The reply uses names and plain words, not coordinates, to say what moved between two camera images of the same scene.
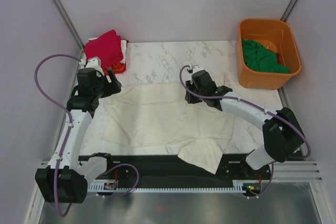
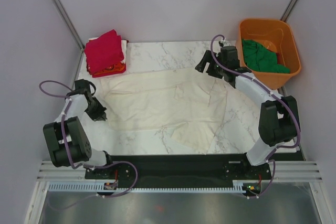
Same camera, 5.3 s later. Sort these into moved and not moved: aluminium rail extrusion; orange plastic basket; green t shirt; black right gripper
Moved: black right gripper
Not moved: aluminium rail extrusion; orange plastic basket; green t shirt
